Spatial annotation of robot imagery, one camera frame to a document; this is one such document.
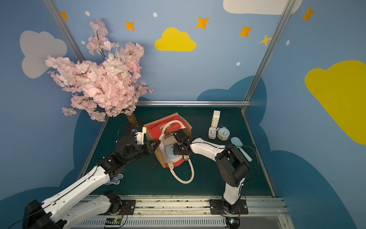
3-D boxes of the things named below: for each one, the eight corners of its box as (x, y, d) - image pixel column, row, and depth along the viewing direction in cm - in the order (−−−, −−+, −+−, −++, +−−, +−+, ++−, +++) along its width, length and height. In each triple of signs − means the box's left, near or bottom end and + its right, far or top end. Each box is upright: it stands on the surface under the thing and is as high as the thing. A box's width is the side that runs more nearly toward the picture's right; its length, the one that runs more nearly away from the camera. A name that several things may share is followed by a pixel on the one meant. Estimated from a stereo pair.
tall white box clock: (211, 128, 111) (214, 117, 101) (211, 120, 116) (214, 109, 106) (216, 129, 110) (220, 118, 100) (217, 121, 115) (220, 110, 105)
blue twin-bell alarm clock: (217, 140, 101) (218, 138, 100) (215, 126, 109) (216, 125, 107) (230, 140, 102) (231, 138, 100) (227, 127, 109) (228, 125, 107)
